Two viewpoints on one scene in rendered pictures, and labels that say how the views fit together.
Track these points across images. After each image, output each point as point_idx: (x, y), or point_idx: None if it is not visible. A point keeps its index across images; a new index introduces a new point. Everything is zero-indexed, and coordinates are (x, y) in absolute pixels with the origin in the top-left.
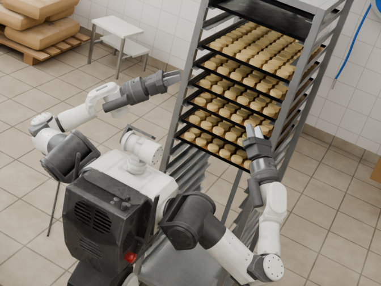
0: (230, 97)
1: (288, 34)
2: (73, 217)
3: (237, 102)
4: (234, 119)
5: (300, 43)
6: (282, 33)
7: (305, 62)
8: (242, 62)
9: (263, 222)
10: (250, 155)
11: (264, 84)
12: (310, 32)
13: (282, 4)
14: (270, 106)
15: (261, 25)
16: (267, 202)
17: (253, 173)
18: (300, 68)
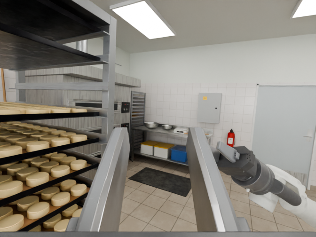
0: (19, 190)
1: (82, 54)
2: None
3: (44, 184)
4: (42, 212)
5: (105, 61)
6: (75, 53)
7: (114, 82)
8: (28, 116)
9: (307, 202)
10: (256, 169)
11: (58, 138)
12: (110, 46)
13: (62, 8)
14: (69, 160)
15: (41, 42)
16: (296, 185)
17: (268, 181)
18: (112, 90)
